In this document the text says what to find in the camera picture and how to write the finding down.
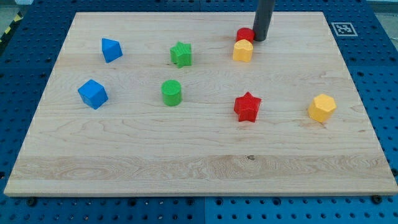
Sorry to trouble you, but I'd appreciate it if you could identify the red cylinder block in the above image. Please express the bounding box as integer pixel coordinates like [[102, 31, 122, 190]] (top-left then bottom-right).
[[236, 27, 255, 43]]

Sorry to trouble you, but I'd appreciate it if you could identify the green cylinder block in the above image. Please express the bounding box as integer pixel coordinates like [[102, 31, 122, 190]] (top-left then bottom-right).
[[161, 80, 182, 106]]

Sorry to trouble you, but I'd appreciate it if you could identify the red star block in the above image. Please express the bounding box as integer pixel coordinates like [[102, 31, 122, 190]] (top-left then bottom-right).
[[234, 92, 262, 123]]

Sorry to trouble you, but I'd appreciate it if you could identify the wooden board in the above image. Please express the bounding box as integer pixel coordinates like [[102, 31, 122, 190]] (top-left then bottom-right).
[[4, 12, 397, 197]]

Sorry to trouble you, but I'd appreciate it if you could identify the green star block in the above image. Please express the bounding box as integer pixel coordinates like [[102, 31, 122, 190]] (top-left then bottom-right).
[[170, 42, 192, 68]]

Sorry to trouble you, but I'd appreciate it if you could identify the blue cube block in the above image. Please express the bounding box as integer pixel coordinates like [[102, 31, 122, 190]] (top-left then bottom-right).
[[78, 79, 108, 110]]

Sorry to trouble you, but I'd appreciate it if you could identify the blue pentagon block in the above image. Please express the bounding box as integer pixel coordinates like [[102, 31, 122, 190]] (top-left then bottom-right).
[[101, 38, 123, 63]]

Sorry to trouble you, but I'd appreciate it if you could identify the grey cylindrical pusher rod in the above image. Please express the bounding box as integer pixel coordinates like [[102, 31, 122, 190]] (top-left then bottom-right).
[[252, 0, 275, 42]]

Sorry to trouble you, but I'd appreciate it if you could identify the yellow hexagon block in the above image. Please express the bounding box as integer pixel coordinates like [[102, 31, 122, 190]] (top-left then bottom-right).
[[307, 94, 337, 123]]

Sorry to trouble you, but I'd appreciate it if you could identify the white fiducial marker tag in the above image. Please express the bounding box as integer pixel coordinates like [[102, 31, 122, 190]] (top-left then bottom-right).
[[331, 22, 358, 37]]

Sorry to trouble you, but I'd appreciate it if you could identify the yellow black hazard tape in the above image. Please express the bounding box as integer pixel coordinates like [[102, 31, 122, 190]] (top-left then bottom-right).
[[1, 11, 24, 44]]

